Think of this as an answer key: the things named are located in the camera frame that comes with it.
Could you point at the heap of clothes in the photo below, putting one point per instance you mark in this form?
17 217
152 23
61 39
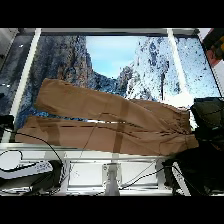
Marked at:
215 43

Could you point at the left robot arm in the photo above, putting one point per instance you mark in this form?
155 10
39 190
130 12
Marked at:
23 168

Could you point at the brown trousers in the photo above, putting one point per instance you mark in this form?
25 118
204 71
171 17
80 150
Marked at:
100 133

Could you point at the dark green garment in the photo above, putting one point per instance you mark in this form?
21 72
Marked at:
208 111

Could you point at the silver frame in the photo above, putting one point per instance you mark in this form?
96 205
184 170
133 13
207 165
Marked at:
111 183

